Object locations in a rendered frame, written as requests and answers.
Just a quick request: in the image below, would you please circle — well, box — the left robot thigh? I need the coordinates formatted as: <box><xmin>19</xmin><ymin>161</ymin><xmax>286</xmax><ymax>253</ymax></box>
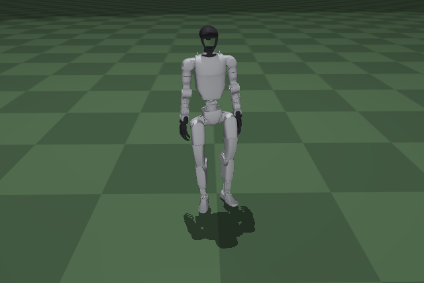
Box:
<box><xmin>219</xmin><ymin>111</ymin><xmax>238</xmax><ymax>164</ymax></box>

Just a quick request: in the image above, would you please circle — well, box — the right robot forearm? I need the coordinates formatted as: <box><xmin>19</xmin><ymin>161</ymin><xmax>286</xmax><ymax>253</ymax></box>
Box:
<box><xmin>180</xmin><ymin>88</ymin><xmax>190</xmax><ymax>121</ymax></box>

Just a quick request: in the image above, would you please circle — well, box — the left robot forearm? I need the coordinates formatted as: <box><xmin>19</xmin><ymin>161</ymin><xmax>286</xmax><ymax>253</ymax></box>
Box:
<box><xmin>231</xmin><ymin>86</ymin><xmax>242</xmax><ymax>116</ymax></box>

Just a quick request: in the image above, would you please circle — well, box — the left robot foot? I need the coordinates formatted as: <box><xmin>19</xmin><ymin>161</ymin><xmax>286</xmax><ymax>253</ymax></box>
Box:
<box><xmin>220</xmin><ymin>190</ymin><xmax>239</xmax><ymax>207</ymax></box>

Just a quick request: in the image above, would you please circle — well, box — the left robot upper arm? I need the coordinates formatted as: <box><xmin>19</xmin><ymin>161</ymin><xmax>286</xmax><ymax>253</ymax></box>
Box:
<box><xmin>224</xmin><ymin>55</ymin><xmax>240</xmax><ymax>93</ymax></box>

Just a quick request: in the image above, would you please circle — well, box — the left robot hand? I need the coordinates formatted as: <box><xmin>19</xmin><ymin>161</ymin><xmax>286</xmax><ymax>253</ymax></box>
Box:
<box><xmin>235</xmin><ymin>111</ymin><xmax>242</xmax><ymax>134</ymax></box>

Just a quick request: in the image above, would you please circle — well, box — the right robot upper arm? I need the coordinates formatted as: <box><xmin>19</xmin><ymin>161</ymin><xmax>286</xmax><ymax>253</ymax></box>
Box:
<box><xmin>182</xmin><ymin>58</ymin><xmax>195</xmax><ymax>98</ymax></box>

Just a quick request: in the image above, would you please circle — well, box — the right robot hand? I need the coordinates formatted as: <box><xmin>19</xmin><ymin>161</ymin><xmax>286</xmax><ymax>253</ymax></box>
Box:
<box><xmin>180</xmin><ymin>116</ymin><xmax>190</xmax><ymax>141</ymax></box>

